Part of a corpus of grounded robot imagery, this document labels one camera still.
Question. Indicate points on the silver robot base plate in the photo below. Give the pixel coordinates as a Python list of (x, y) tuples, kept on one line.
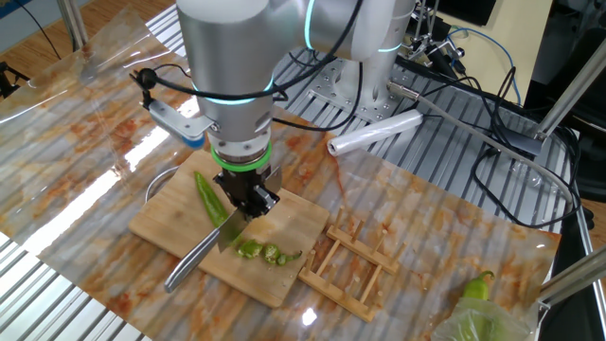
[(326, 85)]

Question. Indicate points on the beige panel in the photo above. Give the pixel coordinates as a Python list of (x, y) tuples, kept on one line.
[(521, 38)]

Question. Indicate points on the green pepper inside bag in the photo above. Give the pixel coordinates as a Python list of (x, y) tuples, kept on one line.
[(473, 327)]

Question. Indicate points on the long green chili pepper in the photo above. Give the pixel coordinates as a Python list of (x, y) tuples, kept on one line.
[(208, 199)]

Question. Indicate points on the cut chili stem piece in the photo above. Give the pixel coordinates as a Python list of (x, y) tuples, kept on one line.
[(283, 259)]

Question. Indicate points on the black monitor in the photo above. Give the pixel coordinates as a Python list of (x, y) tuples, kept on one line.
[(468, 12)]

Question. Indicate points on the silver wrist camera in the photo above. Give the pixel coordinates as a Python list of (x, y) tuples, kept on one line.
[(182, 123)]

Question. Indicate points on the clear plastic bag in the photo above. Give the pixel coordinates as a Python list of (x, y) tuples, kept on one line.
[(473, 324)]

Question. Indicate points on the white plastic bag roll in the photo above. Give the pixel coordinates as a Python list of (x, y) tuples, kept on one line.
[(374, 132)]

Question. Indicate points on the metal clamp stand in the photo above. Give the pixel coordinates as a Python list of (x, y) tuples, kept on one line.
[(442, 47)]

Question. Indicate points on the green pepper with curled stem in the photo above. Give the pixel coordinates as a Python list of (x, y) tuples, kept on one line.
[(475, 289)]

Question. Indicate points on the black tripod part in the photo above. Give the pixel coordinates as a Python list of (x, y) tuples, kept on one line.
[(7, 78)]

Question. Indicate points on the silver tripod leg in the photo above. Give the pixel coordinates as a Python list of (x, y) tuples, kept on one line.
[(73, 23)]

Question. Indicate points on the wooden peg rack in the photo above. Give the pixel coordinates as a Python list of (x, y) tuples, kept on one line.
[(364, 256)]

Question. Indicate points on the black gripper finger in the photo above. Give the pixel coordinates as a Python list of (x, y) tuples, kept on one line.
[(223, 190), (264, 201)]

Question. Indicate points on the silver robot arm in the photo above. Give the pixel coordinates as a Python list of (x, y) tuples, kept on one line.
[(227, 57)]

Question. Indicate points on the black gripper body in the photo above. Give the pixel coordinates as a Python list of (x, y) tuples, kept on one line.
[(244, 187)]

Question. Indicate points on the marbled plastic table sheet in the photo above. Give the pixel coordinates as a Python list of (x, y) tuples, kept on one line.
[(94, 118)]

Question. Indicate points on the wooden cutting board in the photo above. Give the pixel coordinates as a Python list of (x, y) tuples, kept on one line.
[(165, 222)]

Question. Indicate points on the cut chili slice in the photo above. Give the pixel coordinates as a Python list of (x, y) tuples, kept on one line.
[(271, 253), (244, 248), (256, 249)]

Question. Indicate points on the aluminium frame pole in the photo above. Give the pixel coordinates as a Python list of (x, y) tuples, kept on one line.
[(573, 90), (577, 277)]

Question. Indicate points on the steel kitchen knife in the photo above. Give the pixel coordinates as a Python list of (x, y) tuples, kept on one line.
[(194, 260)]

